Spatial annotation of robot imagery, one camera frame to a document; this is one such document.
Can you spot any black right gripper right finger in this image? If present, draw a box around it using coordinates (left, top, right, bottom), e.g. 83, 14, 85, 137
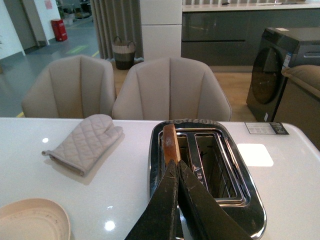
178, 160, 251, 240

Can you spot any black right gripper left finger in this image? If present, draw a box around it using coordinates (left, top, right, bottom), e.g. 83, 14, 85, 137
126, 160, 179, 240

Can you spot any bread slice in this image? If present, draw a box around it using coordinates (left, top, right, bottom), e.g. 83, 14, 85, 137
162, 123, 181, 166

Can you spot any beige round plate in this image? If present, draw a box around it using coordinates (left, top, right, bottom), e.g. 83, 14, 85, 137
0, 198, 71, 240

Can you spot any white chrome toaster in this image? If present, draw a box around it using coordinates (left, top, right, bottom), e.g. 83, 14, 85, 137
148, 119, 267, 240

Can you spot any grey quilted oven mitt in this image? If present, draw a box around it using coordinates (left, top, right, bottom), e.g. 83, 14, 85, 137
41, 114, 123, 176

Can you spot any label sticker on table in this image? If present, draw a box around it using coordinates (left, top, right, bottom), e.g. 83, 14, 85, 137
245, 122, 289, 135

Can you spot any right beige chair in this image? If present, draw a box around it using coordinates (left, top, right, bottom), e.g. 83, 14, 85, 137
112, 57, 232, 121

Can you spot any beige chair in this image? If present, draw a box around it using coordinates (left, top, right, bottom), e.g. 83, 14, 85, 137
21, 55, 116, 119
112, 57, 232, 121

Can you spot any beige sofa armrest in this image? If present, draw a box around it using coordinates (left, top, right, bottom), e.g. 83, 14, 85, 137
274, 65, 320, 149

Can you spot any left beige chair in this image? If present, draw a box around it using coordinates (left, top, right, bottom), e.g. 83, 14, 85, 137
21, 55, 116, 119

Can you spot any woven laundry basket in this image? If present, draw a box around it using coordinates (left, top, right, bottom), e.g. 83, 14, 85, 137
112, 36, 136, 70

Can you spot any dark grey counter cabinet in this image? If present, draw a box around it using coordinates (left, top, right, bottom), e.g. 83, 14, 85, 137
181, 3, 320, 66

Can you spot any dark washing machine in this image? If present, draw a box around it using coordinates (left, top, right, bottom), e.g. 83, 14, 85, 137
246, 27, 320, 122

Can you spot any white pillar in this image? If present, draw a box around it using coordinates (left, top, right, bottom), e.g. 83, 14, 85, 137
139, 0, 183, 61

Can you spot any grey curtain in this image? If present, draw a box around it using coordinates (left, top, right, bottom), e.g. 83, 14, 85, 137
90, 0, 143, 59

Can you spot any red cabinet box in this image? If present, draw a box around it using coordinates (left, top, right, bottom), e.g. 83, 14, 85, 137
50, 19, 68, 42

